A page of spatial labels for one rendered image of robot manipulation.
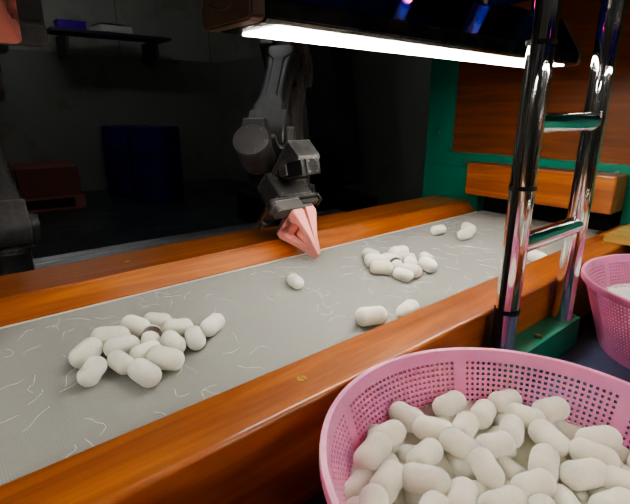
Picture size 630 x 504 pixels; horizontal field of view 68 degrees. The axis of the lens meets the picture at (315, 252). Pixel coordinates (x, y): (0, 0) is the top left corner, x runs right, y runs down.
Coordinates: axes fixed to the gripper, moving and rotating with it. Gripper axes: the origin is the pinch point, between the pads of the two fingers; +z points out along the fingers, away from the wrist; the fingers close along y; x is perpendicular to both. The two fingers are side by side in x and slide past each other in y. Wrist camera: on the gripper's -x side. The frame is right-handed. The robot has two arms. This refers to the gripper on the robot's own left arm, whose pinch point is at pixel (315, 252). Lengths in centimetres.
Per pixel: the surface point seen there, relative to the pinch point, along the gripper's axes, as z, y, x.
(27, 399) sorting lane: 10.6, -42.4, -7.0
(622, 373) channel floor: 36.2, 13.2, -20.1
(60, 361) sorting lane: 6.8, -38.7, -3.8
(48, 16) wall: -515, 99, 281
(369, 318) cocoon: 17.1, -11.0, -14.2
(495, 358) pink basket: 27.3, -10.1, -24.2
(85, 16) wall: -517, 138, 277
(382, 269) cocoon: 9.2, 3.0, -7.1
